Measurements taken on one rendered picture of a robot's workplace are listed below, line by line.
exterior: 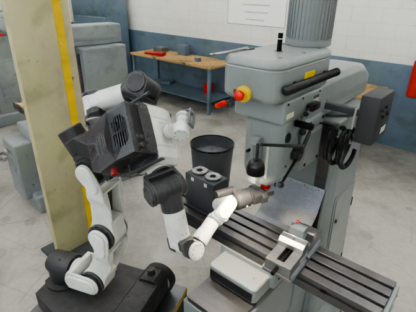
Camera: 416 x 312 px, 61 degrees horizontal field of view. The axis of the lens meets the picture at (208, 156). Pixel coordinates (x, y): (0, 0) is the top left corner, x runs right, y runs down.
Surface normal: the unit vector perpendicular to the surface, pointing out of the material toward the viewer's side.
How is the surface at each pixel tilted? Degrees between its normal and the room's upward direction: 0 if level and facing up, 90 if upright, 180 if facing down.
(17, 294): 0
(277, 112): 90
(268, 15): 90
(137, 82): 61
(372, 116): 90
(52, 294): 0
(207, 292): 0
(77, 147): 90
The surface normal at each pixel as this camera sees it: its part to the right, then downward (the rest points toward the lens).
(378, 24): -0.65, 0.32
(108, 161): -0.73, 0.02
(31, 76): 0.76, 0.29
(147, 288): 0.02, -0.90
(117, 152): -0.54, -0.08
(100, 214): -0.34, 0.40
